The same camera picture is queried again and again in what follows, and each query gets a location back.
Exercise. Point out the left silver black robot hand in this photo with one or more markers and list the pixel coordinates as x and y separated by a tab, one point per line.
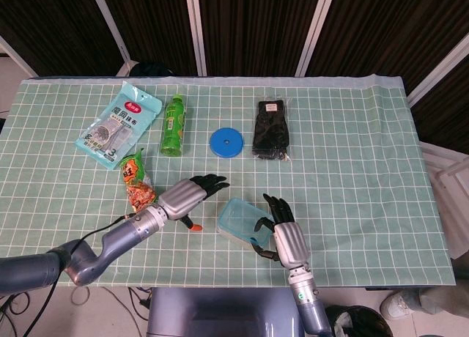
181	198

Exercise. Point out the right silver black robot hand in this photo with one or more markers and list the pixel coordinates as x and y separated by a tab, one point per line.
291	241

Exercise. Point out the clear blue-rimmed plastic container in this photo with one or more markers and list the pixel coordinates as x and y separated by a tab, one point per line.
238	220

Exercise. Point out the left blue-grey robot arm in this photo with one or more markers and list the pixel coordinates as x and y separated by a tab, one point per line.
110	245

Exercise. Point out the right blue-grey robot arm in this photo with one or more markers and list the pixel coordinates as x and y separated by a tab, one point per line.
311	311

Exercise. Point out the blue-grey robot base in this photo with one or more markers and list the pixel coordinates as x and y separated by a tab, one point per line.
220	311

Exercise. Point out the blue round lid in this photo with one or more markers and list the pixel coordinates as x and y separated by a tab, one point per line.
220	144

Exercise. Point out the green orange snack bag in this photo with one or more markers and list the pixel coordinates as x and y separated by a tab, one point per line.
137	190

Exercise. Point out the green white checked tablecloth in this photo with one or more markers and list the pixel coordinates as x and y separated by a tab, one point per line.
348	205

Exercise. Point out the green cylindrical snack can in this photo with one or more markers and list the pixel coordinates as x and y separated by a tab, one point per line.
173	128

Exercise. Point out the teal dishcloth package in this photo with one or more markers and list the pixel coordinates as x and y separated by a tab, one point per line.
117	124

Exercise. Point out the black trash bin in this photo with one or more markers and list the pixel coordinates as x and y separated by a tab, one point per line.
362	322

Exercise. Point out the black gloves in clear bag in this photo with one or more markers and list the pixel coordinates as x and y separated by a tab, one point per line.
271	132

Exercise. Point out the white shoe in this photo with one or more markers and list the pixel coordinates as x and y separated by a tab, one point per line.
395	306

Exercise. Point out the white metal rack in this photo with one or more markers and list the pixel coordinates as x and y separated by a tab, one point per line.
447	168

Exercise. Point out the white screen frame post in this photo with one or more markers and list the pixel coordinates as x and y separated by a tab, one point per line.
439	73
196	29
110	29
18	56
317	29

